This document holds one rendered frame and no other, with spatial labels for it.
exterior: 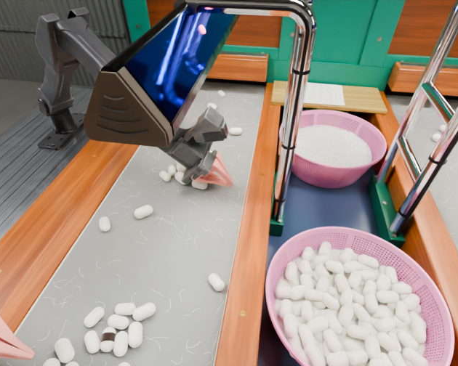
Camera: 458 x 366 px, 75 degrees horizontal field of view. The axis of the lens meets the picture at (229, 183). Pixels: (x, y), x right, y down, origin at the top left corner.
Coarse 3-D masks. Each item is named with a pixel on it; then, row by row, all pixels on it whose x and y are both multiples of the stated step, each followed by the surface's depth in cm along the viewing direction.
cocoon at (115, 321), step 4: (112, 316) 44; (116, 316) 44; (120, 316) 45; (108, 320) 44; (112, 320) 44; (116, 320) 44; (120, 320) 44; (124, 320) 44; (128, 320) 44; (108, 324) 44; (112, 324) 44; (116, 324) 44; (120, 324) 44; (124, 324) 44; (128, 324) 44; (120, 328) 44; (124, 328) 44
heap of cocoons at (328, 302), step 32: (320, 256) 53; (352, 256) 54; (288, 288) 49; (320, 288) 49; (352, 288) 50; (384, 288) 49; (288, 320) 45; (320, 320) 45; (352, 320) 47; (384, 320) 45; (416, 320) 45; (320, 352) 42; (352, 352) 42; (384, 352) 44; (416, 352) 42
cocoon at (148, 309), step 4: (144, 304) 46; (148, 304) 45; (152, 304) 46; (140, 308) 45; (144, 308) 45; (148, 308) 45; (152, 308) 45; (136, 312) 44; (140, 312) 44; (144, 312) 45; (148, 312) 45; (152, 312) 45; (136, 316) 44; (140, 316) 44; (144, 316) 45; (148, 316) 45; (136, 320) 45; (140, 320) 45
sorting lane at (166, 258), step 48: (240, 96) 100; (240, 144) 79; (144, 192) 66; (192, 192) 66; (240, 192) 66; (96, 240) 56; (144, 240) 56; (192, 240) 56; (48, 288) 49; (96, 288) 49; (144, 288) 49; (192, 288) 49; (48, 336) 44; (144, 336) 44; (192, 336) 44
